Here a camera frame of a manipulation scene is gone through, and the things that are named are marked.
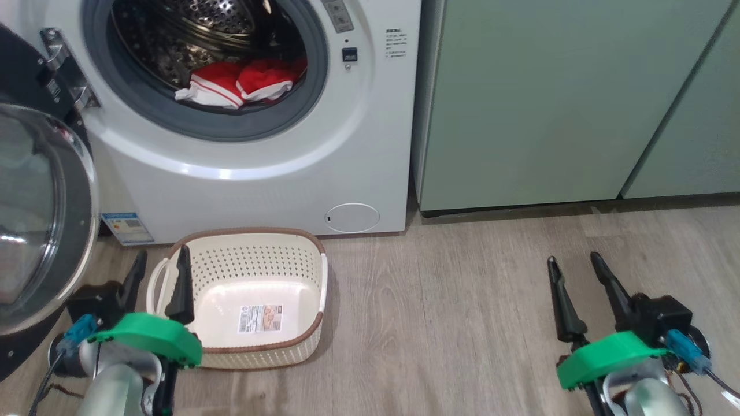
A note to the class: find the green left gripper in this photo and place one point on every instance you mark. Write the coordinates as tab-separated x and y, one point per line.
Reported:
156	338

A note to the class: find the cream perforated laundry basket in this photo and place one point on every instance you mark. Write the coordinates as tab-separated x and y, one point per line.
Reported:
254	254

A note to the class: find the grey instruction label plate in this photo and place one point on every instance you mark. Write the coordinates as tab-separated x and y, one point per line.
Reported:
338	16

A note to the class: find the grey rubber door gasket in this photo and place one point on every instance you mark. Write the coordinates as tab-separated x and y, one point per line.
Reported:
173	118

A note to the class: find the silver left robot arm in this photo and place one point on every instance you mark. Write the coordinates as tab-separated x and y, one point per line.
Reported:
113	393

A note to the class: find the blue energy label sticker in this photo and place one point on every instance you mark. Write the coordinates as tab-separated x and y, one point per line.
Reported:
128	229

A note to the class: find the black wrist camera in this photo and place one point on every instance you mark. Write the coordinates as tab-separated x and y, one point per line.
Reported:
92	301
665	318

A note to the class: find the white front-load washing machine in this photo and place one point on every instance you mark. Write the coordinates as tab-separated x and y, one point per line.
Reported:
289	173

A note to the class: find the pale green cabinet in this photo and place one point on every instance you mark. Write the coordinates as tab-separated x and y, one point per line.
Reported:
520	104
694	144

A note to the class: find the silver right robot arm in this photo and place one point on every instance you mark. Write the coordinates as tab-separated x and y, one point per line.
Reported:
653	401

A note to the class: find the round white filter cover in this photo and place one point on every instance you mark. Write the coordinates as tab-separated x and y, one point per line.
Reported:
352	218

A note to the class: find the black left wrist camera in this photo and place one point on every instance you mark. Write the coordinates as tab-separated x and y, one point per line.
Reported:
92	301

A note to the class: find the red and white clothes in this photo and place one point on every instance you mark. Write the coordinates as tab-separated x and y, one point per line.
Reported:
260	75

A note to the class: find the printed instruction label sticker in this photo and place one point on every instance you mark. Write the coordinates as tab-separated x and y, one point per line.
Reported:
261	319

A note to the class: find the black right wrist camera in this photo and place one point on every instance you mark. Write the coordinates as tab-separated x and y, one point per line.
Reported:
665	318

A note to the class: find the perforated steel drum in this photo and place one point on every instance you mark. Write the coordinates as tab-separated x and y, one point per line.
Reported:
173	40

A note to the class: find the washing machine door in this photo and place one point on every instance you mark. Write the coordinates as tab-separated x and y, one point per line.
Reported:
34	202

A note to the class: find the metal door hinge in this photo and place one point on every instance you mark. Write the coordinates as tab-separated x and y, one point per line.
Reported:
69	69

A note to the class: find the small printed text sticker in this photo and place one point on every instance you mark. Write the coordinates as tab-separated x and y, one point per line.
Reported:
396	43

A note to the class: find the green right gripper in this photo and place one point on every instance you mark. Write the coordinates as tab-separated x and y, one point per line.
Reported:
613	355

